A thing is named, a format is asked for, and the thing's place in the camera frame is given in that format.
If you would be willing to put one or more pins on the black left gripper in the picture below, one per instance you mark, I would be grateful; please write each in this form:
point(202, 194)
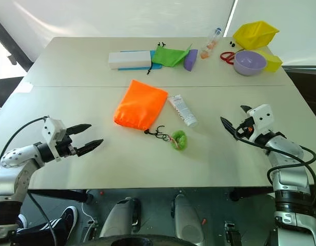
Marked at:
point(63, 147)

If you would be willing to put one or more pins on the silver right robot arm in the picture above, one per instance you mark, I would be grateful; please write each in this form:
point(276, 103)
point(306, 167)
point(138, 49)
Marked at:
point(288, 164)

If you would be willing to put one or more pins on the silver left robot leg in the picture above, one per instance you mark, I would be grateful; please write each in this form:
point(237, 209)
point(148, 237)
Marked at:
point(122, 217)

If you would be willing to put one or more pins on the black table crossbar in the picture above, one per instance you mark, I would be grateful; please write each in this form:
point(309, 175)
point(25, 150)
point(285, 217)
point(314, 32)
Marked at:
point(60, 195)

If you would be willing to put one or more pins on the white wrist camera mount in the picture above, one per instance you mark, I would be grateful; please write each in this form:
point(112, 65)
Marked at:
point(52, 130)
point(260, 115)

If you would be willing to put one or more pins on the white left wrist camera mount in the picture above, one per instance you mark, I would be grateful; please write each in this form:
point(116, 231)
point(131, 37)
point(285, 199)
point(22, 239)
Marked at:
point(52, 130)

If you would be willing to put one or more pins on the purple plastic bowl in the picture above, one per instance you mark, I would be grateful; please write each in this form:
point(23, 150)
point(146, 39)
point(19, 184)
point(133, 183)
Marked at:
point(249, 62)

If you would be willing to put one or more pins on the white rectangular box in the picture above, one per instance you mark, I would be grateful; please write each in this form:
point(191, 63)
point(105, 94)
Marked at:
point(129, 59)

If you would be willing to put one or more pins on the small black clips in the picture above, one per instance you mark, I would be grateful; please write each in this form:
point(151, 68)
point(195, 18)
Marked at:
point(232, 43)

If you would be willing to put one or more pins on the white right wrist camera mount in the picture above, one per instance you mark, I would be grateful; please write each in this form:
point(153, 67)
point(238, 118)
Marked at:
point(260, 115)

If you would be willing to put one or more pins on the white cream tube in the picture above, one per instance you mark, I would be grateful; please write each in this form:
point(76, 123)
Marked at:
point(183, 110)

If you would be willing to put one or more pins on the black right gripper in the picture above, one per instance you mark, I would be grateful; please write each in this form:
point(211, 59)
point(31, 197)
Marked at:
point(246, 126)

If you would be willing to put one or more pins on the silver right robot leg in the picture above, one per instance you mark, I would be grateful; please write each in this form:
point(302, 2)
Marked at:
point(186, 220)

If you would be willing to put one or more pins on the black sneaker with white stripes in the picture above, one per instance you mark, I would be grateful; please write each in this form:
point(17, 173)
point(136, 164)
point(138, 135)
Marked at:
point(49, 225)

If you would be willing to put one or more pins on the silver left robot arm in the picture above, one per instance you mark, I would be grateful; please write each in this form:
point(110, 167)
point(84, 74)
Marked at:
point(17, 164)

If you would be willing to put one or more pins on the yellow rectangular block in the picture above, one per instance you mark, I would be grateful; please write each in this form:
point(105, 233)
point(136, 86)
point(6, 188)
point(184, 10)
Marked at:
point(272, 61)

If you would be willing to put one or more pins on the blue flat board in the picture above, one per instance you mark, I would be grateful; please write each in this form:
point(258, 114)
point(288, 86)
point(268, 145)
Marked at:
point(153, 65)

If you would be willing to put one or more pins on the clear plastic bottle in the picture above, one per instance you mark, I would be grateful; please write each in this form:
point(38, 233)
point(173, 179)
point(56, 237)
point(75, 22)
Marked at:
point(210, 46)

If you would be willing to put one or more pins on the silver robot leg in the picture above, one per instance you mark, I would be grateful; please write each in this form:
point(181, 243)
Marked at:
point(122, 217)
point(186, 220)

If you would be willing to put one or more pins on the yellow plastic bin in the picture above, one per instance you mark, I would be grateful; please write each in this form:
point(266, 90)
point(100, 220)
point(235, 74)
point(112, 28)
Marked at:
point(254, 34)

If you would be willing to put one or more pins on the purple sponge block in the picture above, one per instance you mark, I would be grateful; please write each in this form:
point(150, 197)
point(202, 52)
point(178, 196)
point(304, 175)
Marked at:
point(190, 59)

